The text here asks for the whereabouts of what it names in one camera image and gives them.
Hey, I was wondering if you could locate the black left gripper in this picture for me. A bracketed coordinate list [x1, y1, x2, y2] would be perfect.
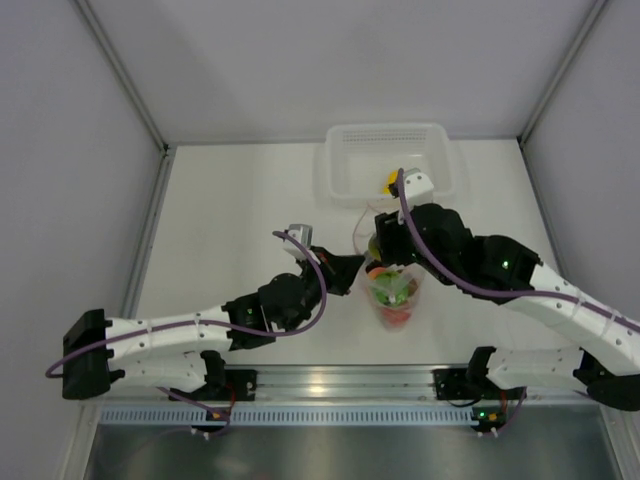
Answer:
[283, 246, 364, 333]

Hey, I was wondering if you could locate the green fake apple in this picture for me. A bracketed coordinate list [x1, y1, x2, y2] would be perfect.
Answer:
[370, 272, 410, 307]

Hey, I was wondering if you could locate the clear zip top bag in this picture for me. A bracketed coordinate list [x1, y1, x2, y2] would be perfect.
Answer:
[352, 204, 425, 331]

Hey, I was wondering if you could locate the yellow fake pepper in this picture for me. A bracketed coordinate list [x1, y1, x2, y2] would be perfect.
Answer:
[382, 170, 398, 195]

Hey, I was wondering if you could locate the orange green fake mango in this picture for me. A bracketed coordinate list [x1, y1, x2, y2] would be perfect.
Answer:
[367, 236, 381, 262]

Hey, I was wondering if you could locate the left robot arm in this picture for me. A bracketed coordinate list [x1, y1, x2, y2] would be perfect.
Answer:
[57, 247, 365, 400]

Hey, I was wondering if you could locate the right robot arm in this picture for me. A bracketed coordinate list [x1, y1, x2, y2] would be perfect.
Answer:
[372, 204, 639, 412]

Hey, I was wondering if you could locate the white plastic basket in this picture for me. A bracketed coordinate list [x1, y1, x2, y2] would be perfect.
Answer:
[324, 123, 456, 208]

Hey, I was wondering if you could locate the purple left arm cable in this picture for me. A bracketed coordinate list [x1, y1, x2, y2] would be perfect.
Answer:
[44, 229, 329, 379]

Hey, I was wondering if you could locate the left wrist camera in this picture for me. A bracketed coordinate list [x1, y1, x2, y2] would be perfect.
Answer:
[283, 224, 313, 261]

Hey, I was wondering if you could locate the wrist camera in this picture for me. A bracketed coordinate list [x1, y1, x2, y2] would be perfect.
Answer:
[283, 224, 313, 261]
[388, 168, 435, 210]

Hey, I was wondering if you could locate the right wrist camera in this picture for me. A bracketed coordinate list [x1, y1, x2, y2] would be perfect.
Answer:
[388, 168, 435, 210]

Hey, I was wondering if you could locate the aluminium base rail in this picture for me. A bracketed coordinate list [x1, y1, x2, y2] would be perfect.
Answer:
[224, 363, 624, 404]

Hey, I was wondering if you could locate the aluminium frame rail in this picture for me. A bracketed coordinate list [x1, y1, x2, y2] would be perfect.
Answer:
[71, 0, 169, 155]

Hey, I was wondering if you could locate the white slotted cable duct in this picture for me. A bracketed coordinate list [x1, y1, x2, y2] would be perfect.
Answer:
[100, 404, 500, 427]

